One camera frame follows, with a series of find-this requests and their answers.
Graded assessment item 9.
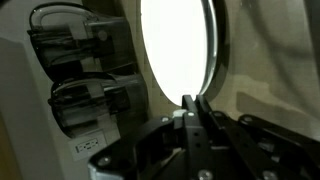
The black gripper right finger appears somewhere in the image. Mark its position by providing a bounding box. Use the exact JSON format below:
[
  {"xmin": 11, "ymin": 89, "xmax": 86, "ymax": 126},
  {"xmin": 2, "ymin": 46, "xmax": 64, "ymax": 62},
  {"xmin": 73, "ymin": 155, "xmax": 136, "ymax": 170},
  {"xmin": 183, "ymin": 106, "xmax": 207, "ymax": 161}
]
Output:
[{"xmin": 195, "ymin": 94, "xmax": 320, "ymax": 180}]

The white wall outlet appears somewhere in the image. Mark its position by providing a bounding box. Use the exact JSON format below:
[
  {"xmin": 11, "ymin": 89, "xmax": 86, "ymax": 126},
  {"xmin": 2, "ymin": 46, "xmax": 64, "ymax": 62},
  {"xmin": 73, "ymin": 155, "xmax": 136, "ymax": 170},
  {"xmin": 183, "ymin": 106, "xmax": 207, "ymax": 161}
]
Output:
[{"xmin": 68, "ymin": 130, "xmax": 108, "ymax": 162}]

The white dinner plate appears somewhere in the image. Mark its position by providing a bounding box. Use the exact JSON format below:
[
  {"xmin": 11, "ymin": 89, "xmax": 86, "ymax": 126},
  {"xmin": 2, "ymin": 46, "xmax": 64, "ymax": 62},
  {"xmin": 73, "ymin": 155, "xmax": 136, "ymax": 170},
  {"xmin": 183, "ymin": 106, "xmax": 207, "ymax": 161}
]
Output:
[
  {"xmin": 139, "ymin": 0, "xmax": 214, "ymax": 107},
  {"xmin": 199, "ymin": 0, "xmax": 220, "ymax": 101}
]

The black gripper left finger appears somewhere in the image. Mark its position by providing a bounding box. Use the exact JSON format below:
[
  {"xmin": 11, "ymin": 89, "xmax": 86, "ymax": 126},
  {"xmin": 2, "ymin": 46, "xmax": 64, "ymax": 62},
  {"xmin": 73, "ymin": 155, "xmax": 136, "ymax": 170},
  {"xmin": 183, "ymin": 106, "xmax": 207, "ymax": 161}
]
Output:
[{"xmin": 87, "ymin": 94, "xmax": 216, "ymax": 180}]

